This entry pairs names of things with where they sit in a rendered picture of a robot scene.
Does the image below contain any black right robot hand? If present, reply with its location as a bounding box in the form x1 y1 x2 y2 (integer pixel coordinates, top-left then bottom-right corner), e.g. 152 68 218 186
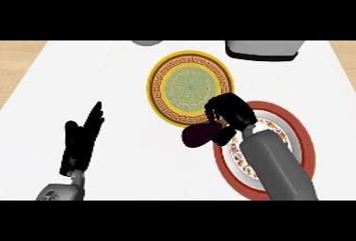
202 92 258 148

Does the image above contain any red rimmed white plate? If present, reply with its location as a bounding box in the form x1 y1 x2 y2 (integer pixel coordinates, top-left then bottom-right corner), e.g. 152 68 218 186
211 100 317 201

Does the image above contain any grey round object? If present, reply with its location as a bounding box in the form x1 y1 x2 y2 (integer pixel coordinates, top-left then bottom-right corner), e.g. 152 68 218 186
130 40 164 47

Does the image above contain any yellow green patterned plate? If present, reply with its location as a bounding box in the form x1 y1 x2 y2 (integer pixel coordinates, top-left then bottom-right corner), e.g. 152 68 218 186
146 50 236 128

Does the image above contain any dark purple eggplant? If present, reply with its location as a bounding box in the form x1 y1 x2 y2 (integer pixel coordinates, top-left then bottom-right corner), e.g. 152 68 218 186
180 122 226 149

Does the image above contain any grey appliance with black base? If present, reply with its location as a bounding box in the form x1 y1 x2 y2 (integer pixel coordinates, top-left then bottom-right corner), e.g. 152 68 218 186
224 40 306 62

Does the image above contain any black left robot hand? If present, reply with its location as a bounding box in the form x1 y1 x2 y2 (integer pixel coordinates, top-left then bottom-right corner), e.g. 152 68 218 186
59 101 106 177

